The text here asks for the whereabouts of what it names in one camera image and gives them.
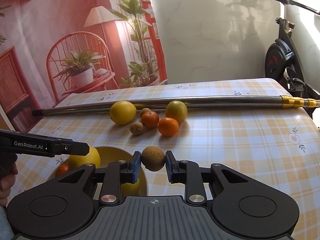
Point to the printed red room backdrop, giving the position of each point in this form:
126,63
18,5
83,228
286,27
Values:
51,49

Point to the orange plaid floral tablecloth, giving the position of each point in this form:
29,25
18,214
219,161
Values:
279,147

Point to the large yellow lemon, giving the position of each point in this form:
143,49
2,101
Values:
122,112

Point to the long steel pole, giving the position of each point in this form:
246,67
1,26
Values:
189,102

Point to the brown kiwi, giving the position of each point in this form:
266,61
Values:
153,158
137,128
143,111

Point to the small orange tangerine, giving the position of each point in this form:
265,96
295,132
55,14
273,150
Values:
61,170

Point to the black exercise bike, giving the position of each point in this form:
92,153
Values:
282,62

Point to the person's left hand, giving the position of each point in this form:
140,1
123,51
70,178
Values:
7,182

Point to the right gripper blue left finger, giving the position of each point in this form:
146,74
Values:
114,175

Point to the round yellow lemon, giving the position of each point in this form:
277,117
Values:
93,157

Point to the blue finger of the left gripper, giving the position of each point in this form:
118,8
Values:
70,147

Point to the beige round plate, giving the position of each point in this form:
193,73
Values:
109,155

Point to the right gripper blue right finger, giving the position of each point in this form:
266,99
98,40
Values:
190,175

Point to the green-yellow citrus fruit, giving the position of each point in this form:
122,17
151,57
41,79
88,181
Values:
129,189

